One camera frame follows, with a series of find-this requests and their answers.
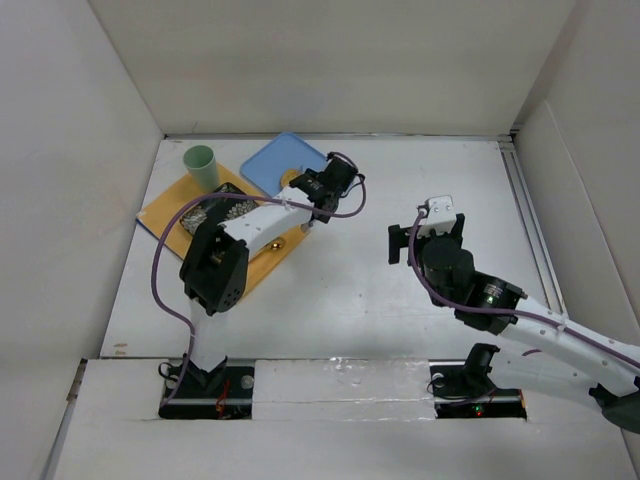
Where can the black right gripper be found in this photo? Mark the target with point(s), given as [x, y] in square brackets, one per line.
[395, 242]

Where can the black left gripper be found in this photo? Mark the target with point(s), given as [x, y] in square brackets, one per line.
[310, 181]

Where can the toasted bread slice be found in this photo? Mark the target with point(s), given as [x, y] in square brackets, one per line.
[288, 176]

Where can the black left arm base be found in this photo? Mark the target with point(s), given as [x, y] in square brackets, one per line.
[224, 393]

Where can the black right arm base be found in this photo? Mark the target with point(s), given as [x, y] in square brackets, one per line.
[463, 390]

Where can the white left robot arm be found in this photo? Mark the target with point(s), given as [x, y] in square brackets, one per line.
[216, 266]

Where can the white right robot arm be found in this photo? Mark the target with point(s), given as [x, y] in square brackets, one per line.
[562, 358]

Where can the blue plastic tray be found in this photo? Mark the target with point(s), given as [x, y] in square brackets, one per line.
[287, 151]

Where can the gold spoon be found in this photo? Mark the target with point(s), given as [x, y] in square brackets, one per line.
[271, 251]

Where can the black floral square plate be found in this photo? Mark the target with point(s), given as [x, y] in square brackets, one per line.
[217, 210]

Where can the green plastic cup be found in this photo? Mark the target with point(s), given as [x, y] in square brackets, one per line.
[201, 164]

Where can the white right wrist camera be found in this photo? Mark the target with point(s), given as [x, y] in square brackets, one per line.
[440, 216]

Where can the aluminium frame rail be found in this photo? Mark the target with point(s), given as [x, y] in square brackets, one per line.
[550, 285]

